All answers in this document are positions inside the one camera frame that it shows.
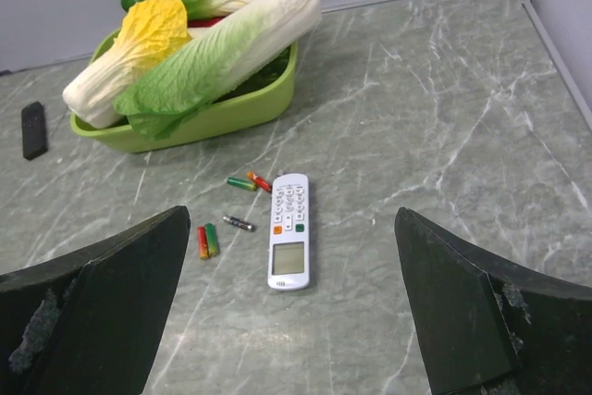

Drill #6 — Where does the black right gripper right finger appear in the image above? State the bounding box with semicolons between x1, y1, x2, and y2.
394;207;591;394

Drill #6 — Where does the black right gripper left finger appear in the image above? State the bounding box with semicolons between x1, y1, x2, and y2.
1;205;191;394

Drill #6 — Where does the black remote control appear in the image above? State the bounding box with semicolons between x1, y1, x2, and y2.
21;102;49;161

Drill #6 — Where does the red orange battery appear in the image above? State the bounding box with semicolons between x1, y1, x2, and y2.
247;171;272;193

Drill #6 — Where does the red yellow battery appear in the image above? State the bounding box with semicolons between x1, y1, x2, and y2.
197;226;209;260

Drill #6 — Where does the green battery near remote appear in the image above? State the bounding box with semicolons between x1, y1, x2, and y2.
227;177;258;191

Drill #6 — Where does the white remote control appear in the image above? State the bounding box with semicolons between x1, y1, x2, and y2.
267;173;311;291

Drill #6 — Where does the green yellow battery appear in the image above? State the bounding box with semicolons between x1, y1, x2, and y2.
204;223;219;257

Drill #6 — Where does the black silver battery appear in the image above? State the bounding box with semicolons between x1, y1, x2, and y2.
223;215;255;232

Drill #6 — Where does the green plastic basket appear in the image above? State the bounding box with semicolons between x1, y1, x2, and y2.
71;15;296;153

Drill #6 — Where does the long green napa cabbage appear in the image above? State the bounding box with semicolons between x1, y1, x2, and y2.
113;0;321;139

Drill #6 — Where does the yellow napa cabbage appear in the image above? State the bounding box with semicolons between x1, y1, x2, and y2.
62;0;191;129

